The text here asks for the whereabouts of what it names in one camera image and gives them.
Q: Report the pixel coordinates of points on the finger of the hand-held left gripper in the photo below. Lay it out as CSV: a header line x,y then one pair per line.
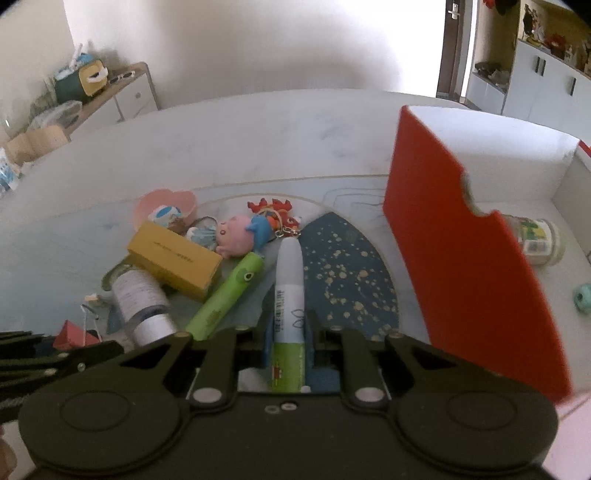
x,y
18,337
69,362

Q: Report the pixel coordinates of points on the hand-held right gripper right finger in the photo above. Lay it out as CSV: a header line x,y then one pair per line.
x,y
310,350

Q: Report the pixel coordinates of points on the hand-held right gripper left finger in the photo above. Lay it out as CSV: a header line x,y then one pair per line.
x,y
265,350

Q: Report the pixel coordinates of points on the white and green pen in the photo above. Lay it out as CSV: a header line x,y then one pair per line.
x,y
289,300

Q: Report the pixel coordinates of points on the green frog pen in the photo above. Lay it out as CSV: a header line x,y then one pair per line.
x,y
224,297

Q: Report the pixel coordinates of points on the yellow rectangular box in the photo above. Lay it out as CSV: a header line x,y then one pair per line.
x,y
173,258

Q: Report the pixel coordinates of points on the red and white cardboard box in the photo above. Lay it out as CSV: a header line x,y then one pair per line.
x,y
461,240

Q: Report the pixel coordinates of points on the light blue table mat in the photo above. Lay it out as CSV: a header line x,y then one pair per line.
x,y
60,258

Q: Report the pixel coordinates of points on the white labelled bottle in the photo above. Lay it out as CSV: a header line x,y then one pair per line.
x,y
141,300

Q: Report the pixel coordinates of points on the pink plush doll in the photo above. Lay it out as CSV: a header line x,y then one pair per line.
x,y
238,235

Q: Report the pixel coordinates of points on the pale blue shell toy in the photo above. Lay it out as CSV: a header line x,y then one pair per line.
x,y
203,235

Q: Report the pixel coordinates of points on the blue and white packets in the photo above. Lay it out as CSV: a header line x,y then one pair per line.
x,y
8,173

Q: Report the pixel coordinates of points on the blue mushroom toy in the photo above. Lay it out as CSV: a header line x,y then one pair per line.
x,y
164,214

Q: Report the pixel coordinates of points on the pink heart-shaped dish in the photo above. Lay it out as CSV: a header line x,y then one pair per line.
x,y
159,199

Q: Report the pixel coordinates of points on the brown cardboard carton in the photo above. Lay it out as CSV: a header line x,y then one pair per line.
x,y
39,141

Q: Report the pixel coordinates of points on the clear plastic bag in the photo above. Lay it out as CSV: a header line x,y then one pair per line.
x,y
55,115

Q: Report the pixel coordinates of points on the clear jar with green lid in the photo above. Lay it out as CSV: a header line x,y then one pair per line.
x,y
538,240

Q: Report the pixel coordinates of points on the wooden and white sideboard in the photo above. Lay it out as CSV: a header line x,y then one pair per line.
x,y
129,99

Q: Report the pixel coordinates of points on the green and yellow tissue box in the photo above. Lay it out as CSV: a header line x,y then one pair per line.
x,y
81,78

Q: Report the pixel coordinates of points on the teal round toy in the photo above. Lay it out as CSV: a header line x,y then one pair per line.
x,y
583,299

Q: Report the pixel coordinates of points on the white sunglasses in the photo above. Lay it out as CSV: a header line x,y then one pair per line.
x,y
121,77

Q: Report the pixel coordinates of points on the brown door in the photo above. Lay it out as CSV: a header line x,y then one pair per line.
x,y
450,50

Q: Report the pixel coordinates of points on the white wall cabinet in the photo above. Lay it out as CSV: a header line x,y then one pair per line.
x,y
549,87

